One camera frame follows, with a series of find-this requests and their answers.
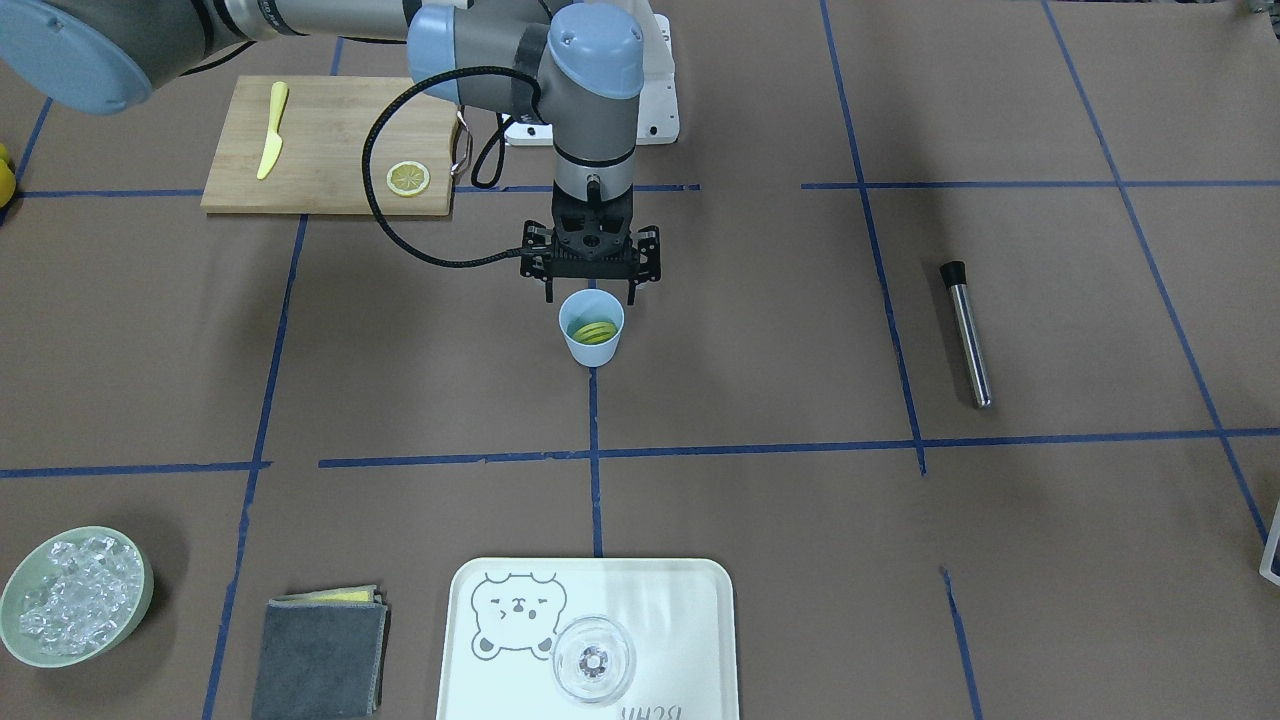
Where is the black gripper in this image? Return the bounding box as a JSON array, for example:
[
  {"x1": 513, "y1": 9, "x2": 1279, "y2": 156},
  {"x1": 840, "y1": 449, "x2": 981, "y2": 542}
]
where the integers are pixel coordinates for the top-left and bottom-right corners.
[{"x1": 518, "y1": 190, "x2": 660, "y2": 306}]

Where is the lemon half piece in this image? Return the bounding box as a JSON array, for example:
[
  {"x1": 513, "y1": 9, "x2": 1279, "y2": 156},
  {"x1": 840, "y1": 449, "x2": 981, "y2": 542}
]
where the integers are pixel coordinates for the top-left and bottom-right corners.
[{"x1": 570, "y1": 320, "x2": 620, "y2": 346}]

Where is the steel muddler black tip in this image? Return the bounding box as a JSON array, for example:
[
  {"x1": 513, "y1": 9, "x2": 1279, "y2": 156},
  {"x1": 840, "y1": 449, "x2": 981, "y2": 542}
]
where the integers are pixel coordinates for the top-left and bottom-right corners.
[{"x1": 940, "y1": 260, "x2": 993, "y2": 409}]

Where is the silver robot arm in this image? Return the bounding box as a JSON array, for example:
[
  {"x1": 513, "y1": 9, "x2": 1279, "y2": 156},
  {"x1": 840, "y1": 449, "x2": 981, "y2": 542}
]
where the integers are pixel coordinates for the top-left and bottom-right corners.
[{"x1": 1, "y1": 1, "x2": 662, "y2": 292}]

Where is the blue plastic cup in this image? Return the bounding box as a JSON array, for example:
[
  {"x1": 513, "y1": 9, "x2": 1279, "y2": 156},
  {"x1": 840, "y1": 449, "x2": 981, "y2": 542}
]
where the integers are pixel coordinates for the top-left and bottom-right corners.
[{"x1": 557, "y1": 290, "x2": 625, "y2": 368}]

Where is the thin lemon slice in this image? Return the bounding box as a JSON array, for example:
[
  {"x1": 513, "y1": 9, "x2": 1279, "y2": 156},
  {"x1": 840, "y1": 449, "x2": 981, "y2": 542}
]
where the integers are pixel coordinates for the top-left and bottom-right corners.
[{"x1": 385, "y1": 160, "x2": 431, "y2": 199}]

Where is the bamboo cutting board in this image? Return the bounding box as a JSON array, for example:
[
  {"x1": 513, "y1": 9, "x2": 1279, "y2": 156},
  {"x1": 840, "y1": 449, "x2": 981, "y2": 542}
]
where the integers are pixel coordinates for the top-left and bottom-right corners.
[{"x1": 201, "y1": 76, "x2": 457, "y2": 217}]

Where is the cream bear serving tray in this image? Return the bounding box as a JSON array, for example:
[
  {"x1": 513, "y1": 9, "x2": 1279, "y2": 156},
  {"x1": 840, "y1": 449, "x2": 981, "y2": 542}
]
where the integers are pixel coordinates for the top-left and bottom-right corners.
[{"x1": 436, "y1": 557, "x2": 740, "y2": 719}]

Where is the yellow plastic knife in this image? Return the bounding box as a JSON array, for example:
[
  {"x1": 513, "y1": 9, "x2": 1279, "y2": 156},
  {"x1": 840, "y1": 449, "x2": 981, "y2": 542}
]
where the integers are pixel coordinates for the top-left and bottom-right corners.
[{"x1": 255, "y1": 81, "x2": 291, "y2": 181}]

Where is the clear wine glass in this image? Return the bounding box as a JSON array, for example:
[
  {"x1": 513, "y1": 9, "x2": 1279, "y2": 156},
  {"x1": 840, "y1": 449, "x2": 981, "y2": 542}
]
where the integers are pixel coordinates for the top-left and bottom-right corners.
[{"x1": 550, "y1": 615, "x2": 637, "y2": 707}]

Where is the grey folded cloth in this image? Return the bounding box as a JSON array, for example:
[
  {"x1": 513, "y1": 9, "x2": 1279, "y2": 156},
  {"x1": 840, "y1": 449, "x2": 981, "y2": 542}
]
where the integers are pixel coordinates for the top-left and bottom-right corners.
[{"x1": 251, "y1": 585, "x2": 389, "y2": 719}]

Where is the green bowl of ice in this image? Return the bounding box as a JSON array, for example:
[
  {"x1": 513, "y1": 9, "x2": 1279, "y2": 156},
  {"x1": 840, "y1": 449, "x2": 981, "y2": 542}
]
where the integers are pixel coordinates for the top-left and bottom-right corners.
[{"x1": 3, "y1": 527, "x2": 155, "y2": 669}]

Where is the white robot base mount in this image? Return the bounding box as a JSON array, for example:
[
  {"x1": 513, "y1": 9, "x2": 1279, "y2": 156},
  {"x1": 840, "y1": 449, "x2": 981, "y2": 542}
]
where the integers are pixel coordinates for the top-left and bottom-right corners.
[{"x1": 504, "y1": 1, "x2": 680, "y2": 154}]

